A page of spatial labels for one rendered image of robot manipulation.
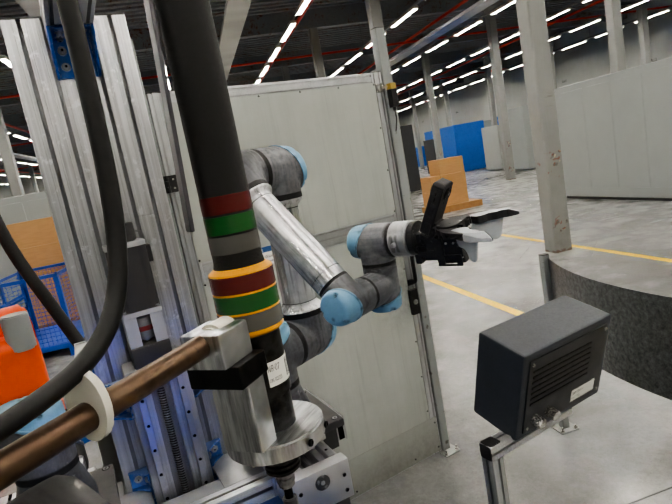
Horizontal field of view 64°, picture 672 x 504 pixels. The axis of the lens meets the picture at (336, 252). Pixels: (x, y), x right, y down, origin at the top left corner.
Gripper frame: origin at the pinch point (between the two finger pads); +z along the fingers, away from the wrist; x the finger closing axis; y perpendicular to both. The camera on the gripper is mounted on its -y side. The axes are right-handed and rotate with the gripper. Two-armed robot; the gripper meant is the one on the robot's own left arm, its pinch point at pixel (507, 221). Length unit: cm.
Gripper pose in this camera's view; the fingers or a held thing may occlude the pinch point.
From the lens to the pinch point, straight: 103.2
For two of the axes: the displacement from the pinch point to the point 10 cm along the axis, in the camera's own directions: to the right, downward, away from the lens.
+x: -5.6, 3.7, -7.4
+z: 7.8, -0.4, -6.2
